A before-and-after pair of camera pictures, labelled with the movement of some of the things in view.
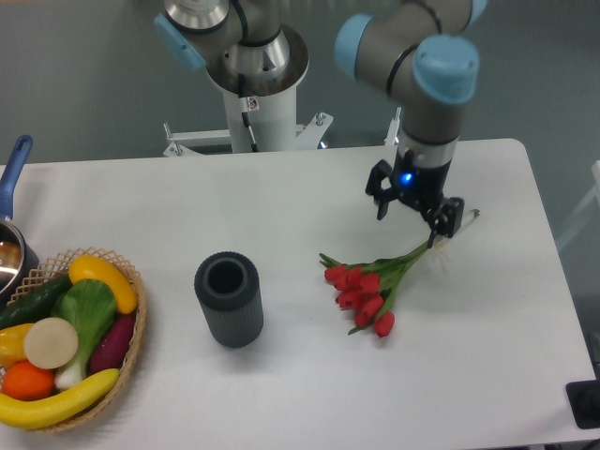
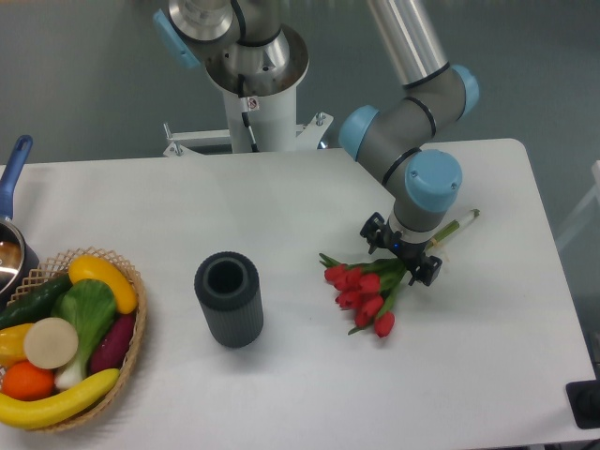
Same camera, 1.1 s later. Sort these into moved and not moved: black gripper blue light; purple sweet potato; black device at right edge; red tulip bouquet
Moved: black gripper blue light
Not moved: black device at right edge; red tulip bouquet; purple sweet potato
